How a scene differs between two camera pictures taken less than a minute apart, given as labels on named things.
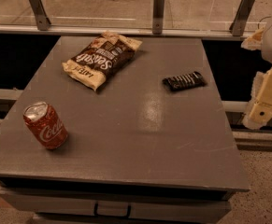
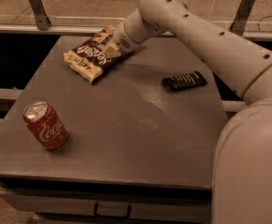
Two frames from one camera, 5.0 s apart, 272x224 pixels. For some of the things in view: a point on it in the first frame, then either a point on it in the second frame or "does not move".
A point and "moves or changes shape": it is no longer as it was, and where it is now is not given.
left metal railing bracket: x=42 y=20 does not move
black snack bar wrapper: x=184 y=81 does not move
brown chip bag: x=109 y=56 moves or changes shape
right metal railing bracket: x=237 y=24 does not move
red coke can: x=43 y=121 does not move
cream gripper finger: x=253 y=42 → x=111 y=52
